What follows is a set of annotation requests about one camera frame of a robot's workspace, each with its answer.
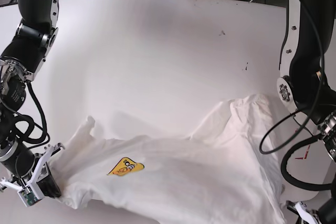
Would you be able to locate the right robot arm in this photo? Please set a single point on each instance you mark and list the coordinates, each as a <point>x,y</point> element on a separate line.
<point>25,148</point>

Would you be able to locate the white t-shirt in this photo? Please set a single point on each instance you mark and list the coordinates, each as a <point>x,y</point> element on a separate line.
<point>215,175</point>

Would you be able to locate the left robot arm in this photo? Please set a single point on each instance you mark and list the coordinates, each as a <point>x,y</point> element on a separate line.
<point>303,88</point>

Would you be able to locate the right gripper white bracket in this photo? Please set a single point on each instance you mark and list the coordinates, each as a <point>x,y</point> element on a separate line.
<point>39,179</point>

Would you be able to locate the red tape rectangle marking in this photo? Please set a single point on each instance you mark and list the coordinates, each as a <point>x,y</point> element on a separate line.
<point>302,153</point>

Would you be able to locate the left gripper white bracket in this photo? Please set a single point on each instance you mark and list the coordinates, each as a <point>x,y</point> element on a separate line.
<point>304,215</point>

